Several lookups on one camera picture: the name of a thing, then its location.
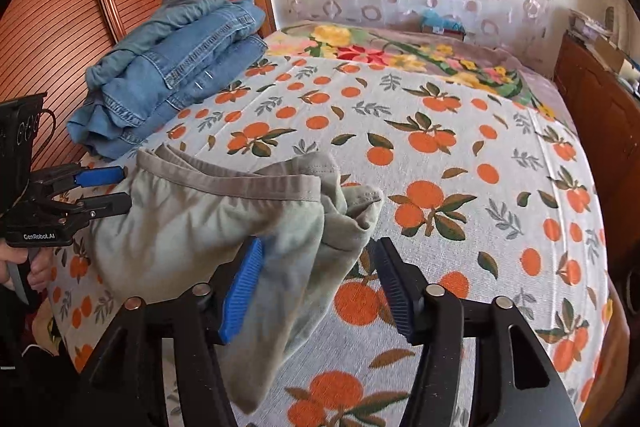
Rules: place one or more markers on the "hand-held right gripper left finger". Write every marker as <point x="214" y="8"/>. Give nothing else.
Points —
<point x="242" y="292"/>

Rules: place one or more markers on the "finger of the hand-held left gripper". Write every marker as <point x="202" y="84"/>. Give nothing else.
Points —
<point x="102" y="204"/>
<point x="97" y="177"/>

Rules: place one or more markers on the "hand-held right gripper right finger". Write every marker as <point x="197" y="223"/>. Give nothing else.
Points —
<point x="395" y="292"/>

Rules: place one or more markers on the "grey-green pants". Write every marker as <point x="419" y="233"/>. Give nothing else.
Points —
<point x="225" y="227"/>

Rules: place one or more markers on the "person's left hand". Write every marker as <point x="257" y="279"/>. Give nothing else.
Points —
<point x="27" y="272"/>

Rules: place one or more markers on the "orange fruit print bed cloth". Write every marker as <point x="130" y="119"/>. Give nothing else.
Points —
<point x="425" y="187"/>

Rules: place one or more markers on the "folded blue denim jeans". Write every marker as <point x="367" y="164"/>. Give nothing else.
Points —
<point x="170" y="67"/>

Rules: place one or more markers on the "floral pink blanket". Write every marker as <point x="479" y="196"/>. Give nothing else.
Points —
<point x="400" y="52"/>

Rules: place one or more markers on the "wooden low cabinet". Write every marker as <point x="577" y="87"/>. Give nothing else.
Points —
<point x="600" y="117"/>

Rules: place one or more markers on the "blue box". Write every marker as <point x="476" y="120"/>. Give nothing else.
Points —
<point x="440" y="23"/>

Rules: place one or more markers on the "cardboard box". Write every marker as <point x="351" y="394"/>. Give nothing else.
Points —
<point x="611" y="57"/>

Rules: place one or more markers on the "stack of books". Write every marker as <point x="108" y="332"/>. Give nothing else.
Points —
<point x="585" y="24"/>

